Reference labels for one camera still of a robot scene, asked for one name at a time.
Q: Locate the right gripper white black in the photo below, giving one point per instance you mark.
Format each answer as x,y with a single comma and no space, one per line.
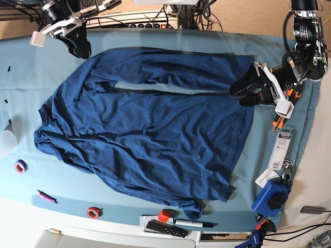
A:
71,31

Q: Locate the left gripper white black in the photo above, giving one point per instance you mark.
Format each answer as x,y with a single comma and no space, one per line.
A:
254,89

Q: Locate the dark blue t-shirt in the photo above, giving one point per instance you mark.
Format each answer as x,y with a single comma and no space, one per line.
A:
154,124

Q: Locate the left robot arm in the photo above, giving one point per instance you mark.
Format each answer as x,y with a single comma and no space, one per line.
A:
281,85

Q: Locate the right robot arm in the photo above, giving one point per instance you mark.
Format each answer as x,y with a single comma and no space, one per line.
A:
56,11

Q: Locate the black foot pedal start label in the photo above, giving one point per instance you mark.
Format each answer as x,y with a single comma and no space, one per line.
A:
88,6

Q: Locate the orange black utility knife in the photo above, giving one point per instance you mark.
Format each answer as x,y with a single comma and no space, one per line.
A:
278,122

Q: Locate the white packaged item blister card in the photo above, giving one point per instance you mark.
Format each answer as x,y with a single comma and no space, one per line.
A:
280,148

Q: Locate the white paper card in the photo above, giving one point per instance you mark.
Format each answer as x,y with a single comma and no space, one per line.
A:
266,176

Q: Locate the metal carabiner keys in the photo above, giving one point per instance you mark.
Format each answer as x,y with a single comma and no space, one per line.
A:
286,176

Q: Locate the blue box black knob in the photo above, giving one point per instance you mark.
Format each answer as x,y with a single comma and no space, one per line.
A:
272,198

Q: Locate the white paper roll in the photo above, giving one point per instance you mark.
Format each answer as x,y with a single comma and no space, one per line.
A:
8,143

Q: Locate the grey adapter box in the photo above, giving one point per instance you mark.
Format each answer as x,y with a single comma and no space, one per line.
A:
312,210

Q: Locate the purple tape roll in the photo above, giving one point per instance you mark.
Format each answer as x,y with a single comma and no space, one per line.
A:
20,166

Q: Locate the orange black lower clamp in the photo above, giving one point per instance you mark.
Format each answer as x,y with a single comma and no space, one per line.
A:
263,224

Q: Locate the blue black clamp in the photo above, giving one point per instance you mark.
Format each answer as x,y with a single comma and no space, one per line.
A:
255,240

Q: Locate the white black marker pen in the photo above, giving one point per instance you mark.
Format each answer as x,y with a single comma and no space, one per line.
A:
194,224

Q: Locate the red cube block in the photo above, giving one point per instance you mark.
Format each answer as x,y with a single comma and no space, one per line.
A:
163,216

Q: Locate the pink marker pen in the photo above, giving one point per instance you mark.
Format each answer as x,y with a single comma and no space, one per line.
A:
46,197

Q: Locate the black remote control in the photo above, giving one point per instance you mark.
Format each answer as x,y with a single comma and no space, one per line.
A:
166,229

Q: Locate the white book under remote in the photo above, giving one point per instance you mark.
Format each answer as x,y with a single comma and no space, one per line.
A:
194,235

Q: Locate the red tape roll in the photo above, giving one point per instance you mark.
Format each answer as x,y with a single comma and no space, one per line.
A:
94,212

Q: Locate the white power strip red switch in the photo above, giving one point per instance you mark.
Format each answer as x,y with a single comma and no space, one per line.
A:
140,25

